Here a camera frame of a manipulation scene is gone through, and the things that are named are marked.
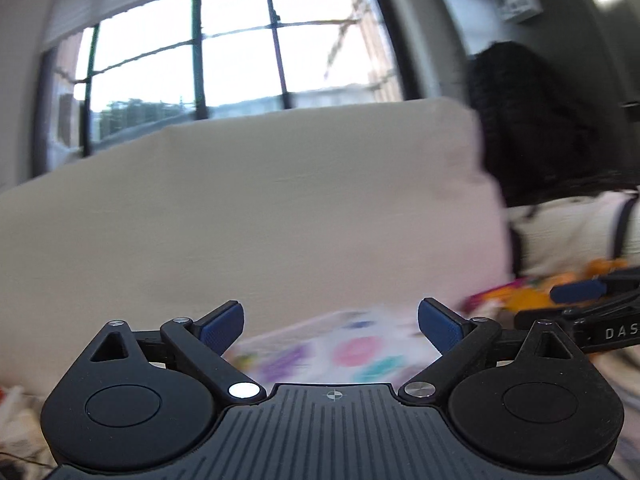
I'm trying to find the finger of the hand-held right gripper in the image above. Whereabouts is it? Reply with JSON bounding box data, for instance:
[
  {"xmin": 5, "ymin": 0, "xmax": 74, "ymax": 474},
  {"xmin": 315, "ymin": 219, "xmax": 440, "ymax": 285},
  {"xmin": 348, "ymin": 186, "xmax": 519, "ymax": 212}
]
[
  {"xmin": 514, "ymin": 294, "xmax": 640, "ymax": 331},
  {"xmin": 549, "ymin": 266, "xmax": 640, "ymax": 307}
]

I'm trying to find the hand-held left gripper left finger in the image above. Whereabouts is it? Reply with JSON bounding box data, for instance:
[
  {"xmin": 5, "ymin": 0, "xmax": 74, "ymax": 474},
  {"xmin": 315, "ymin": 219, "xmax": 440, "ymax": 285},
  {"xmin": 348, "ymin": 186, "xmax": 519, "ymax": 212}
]
[{"xmin": 89, "ymin": 300, "xmax": 267, "ymax": 405}]

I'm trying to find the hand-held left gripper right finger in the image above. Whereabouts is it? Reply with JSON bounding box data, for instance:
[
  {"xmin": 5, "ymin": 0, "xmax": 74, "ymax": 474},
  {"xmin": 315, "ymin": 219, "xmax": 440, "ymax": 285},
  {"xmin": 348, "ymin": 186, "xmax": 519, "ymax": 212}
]
[{"xmin": 397, "ymin": 297, "xmax": 585, "ymax": 405}]

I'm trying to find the black-framed window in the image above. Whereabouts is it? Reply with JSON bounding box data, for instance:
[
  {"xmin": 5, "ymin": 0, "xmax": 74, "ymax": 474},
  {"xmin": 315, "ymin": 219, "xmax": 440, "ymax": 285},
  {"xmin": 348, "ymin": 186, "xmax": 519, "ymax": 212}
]
[{"xmin": 37, "ymin": 0, "xmax": 416, "ymax": 158}]

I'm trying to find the black strap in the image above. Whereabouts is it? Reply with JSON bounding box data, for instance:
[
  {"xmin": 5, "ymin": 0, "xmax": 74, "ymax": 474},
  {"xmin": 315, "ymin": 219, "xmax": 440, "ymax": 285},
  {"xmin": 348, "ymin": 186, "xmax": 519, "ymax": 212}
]
[{"xmin": 614, "ymin": 199, "xmax": 632, "ymax": 261}]

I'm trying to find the pastel dotted paper bag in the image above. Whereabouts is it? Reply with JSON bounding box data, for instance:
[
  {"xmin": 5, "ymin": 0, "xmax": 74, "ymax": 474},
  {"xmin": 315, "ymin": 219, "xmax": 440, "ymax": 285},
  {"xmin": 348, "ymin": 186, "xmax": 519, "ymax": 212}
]
[{"xmin": 222, "ymin": 304, "xmax": 443, "ymax": 387}]

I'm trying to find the thin black cable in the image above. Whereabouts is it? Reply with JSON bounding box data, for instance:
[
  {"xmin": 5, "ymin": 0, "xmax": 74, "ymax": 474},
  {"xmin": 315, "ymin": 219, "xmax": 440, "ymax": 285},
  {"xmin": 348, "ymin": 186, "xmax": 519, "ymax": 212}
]
[{"xmin": 0, "ymin": 451, "xmax": 53, "ymax": 468}]

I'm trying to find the large cream quilted cushion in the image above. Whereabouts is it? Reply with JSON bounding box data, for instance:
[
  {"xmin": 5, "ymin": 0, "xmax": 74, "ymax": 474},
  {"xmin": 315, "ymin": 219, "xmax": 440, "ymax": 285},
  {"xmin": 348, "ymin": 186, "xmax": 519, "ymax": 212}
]
[{"xmin": 0, "ymin": 96, "xmax": 516, "ymax": 396}]

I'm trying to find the white textured pillow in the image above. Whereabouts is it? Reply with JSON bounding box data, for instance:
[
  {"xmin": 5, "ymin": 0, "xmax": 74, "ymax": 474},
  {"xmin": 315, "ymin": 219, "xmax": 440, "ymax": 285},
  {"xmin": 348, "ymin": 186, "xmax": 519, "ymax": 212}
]
[{"xmin": 505, "ymin": 191, "xmax": 640, "ymax": 281}]

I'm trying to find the black backpack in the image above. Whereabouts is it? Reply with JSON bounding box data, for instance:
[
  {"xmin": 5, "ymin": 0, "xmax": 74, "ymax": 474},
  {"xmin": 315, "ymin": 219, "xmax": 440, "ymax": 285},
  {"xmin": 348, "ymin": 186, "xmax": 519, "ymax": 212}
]
[{"xmin": 462, "ymin": 40, "xmax": 640, "ymax": 208}]

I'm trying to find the brown teddy bear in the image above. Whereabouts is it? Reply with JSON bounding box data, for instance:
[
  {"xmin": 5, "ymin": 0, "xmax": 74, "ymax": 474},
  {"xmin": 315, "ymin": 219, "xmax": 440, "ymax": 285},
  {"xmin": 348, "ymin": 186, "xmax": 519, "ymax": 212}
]
[{"xmin": 505, "ymin": 258, "xmax": 629, "ymax": 312}]

